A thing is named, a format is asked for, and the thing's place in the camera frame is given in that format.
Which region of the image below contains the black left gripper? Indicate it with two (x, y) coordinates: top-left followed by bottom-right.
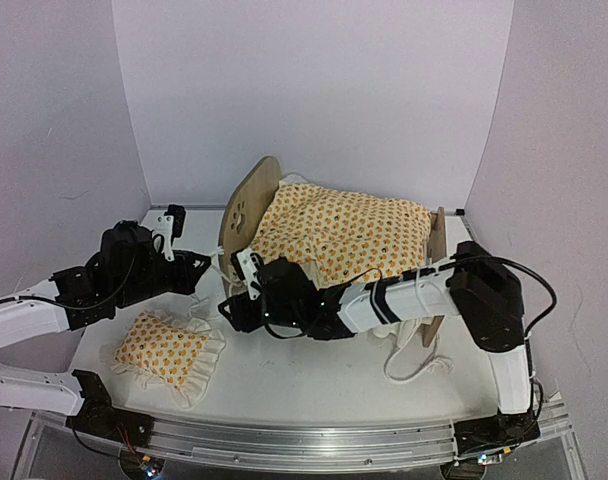
(114, 250), (209, 310)

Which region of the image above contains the wooden striped pet bed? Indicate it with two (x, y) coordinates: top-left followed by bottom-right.
(217, 155), (446, 347)

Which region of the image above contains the duck print mattress cushion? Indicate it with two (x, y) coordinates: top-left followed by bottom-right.
(183, 172), (458, 384)

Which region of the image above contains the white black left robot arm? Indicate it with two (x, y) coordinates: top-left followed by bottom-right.
(0, 213), (211, 447)

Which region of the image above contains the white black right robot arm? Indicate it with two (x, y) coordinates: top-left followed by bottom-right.
(218, 241), (558, 460)

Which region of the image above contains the duck print small pillow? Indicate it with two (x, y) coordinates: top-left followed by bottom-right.
(99, 310), (226, 410)

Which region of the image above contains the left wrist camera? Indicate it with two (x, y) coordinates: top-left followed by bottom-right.
(152, 204), (186, 262)

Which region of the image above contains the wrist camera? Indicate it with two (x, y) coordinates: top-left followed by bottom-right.
(152, 204), (186, 262)
(231, 248), (264, 301)

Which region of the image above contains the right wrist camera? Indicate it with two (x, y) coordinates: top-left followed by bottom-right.
(231, 248), (264, 301)

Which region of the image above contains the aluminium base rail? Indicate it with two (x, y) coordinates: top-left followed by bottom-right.
(11, 374), (588, 479)

